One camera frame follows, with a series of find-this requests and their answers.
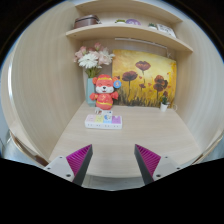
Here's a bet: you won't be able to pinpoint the pink and white flower bouquet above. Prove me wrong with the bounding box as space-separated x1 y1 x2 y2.
73 42 115 79

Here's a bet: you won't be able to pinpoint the small white charger block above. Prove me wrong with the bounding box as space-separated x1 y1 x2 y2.
102 110 114 123

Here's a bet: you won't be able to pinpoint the red plush toy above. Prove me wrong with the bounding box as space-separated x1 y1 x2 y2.
89 73 122 111

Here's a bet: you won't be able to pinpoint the small plant in white pot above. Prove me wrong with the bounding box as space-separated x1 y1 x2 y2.
159 93 170 113

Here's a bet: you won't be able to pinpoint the yellow poppy painting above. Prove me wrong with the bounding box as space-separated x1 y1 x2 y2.
111 49 178 108

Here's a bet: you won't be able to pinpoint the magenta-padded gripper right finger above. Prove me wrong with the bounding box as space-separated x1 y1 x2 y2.
134 143 183 186

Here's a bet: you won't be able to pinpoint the wooden shelf unit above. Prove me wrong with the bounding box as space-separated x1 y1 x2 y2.
65 0 194 53

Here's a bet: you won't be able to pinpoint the teal flower vase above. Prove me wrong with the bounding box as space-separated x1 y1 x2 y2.
85 77 98 108

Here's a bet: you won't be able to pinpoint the white power strip coloured sockets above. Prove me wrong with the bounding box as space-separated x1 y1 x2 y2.
84 114 123 130

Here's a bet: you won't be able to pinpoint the white light bar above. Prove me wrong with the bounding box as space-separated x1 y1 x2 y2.
114 37 168 51

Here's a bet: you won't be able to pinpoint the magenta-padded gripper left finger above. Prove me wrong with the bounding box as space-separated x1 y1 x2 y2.
43 143 94 187

